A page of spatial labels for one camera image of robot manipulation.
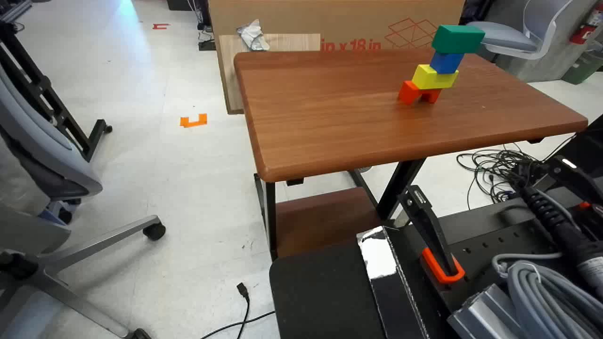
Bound green rectangular block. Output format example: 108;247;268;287
430;23;488;57

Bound orange arch block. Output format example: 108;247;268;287
396;80;443;108

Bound yellow rectangular block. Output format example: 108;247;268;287
411;63;462;93

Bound wooden desk with black legs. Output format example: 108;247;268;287
232;48;590;261

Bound black padded mat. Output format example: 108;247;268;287
268;240;387;339

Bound crumpled clear plastic wrap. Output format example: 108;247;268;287
236;18;274;55

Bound large cardboard box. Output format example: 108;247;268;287
208;0;468;57

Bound light grey mesh office chair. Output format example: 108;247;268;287
466;0;575;65

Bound grey office chair with castors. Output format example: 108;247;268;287
0;63;170;339

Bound black metal stand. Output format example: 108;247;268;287
0;18;115;163

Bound green bin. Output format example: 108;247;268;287
560;48;603;87

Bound red fire extinguisher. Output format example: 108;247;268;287
568;4;603;48

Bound orange floor bracket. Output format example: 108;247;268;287
179;112;211;131

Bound black power cable with plug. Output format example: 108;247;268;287
200;281;279;339

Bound black clamp with orange handle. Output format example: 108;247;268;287
396;183;470;289

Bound tangled black floor cables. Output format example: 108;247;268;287
454;146;551;212

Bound black corrugated hose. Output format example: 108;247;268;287
505;168;603;298

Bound grey coiled cable bundle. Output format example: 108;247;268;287
490;251;603;339

